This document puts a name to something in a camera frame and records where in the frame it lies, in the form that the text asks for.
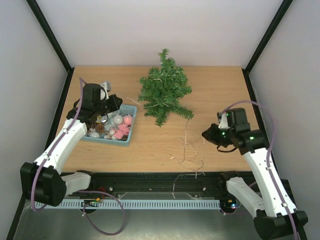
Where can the light blue cable duct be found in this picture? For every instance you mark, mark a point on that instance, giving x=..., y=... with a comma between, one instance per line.
x=141, y=204

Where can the pink felt ornament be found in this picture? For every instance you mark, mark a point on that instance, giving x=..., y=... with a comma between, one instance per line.
x=121, y=131

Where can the light blue plastic basket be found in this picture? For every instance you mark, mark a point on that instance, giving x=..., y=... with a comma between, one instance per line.
x=114, y=129

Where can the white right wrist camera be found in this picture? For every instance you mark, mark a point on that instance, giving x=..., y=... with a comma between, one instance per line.
x=222, y=121

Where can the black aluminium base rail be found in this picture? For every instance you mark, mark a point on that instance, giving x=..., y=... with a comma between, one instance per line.
x=201, y=184

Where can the pink pompom ornament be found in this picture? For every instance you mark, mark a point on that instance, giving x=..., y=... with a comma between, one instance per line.
x=128, y=120

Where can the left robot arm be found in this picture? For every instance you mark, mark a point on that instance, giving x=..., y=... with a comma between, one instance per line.
x=41, y=180

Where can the white ball ornament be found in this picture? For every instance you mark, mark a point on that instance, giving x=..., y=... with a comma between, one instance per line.
x=118, y=119

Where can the small green christmas tree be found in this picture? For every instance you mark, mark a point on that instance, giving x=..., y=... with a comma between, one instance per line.
x=163, y=88

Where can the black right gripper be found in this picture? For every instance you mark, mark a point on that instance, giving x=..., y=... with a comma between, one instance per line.
x=211, y=135

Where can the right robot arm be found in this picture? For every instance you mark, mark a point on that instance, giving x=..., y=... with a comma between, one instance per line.
x=274, y=213

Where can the pine cone ornament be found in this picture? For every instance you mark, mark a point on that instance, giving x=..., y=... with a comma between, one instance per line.
x=100, y=128

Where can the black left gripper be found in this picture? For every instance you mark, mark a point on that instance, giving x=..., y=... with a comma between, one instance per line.
x=115, y=106

